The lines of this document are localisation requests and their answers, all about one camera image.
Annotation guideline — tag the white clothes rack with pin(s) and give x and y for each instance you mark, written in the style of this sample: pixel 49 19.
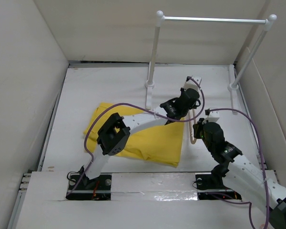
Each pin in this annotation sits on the white clothes rack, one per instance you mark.
pixel 234 79

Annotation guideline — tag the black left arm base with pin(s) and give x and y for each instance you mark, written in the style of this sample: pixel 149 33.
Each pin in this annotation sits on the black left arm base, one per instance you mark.
pixel 97 189

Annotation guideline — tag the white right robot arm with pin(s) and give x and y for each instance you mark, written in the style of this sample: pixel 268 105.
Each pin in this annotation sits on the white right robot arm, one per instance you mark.
pixel 236 172

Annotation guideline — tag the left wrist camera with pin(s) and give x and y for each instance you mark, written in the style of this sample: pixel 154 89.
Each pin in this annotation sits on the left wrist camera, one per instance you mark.
pixel 192 82

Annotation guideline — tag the yellow trousers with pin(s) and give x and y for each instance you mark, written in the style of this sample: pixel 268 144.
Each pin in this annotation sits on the yellow trousers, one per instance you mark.
pixel 160 144

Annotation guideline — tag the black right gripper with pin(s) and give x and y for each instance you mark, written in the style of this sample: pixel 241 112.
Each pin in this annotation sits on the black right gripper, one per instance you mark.
pixel 196 127

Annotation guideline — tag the wooden clothes hanger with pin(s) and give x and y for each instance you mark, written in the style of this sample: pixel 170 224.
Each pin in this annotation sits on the wooden clothes hanger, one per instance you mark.
pixel 191 114

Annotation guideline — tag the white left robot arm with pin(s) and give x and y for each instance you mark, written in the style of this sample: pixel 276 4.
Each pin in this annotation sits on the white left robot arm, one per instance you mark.
pixel 114 134

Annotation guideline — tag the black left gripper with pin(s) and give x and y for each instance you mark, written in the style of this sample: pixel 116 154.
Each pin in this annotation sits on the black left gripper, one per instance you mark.
pixel 193 106

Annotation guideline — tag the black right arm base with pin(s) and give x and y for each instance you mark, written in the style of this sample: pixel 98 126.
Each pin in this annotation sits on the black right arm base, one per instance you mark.
pixel 210 187

